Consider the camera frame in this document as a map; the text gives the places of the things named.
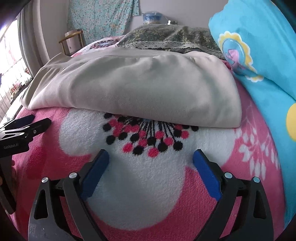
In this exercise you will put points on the grey floral pillow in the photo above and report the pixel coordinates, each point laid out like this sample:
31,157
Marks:
166,37

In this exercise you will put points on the white box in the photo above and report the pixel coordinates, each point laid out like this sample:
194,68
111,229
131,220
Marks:
72,42

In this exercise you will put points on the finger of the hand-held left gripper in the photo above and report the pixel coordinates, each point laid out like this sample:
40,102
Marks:
39,126
23,121

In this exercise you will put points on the pink flower blanket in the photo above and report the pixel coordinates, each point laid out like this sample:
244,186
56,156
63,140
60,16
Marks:
150,190

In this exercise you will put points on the cream zip jacket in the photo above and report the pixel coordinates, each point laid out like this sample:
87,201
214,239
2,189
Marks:
138,88

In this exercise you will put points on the blue water jug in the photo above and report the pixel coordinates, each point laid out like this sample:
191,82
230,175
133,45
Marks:
152,18

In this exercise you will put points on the grey curtain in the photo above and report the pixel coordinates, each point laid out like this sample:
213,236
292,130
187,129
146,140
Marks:
32,46

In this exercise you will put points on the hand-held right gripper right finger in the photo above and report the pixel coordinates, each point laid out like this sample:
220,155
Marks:
207,176

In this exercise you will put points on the teal floral hanging cloth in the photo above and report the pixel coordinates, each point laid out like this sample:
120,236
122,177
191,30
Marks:
99,18

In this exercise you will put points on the window with bars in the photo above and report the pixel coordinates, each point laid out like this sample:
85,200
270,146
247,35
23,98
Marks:
11,69

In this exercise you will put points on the wooden chair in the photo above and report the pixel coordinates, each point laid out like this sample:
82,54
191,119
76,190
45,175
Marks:
62,47

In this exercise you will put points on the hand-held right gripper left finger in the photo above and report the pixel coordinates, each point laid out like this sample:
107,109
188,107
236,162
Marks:
96,176

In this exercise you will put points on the blue cartoon pillow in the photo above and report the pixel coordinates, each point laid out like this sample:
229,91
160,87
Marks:
266,46

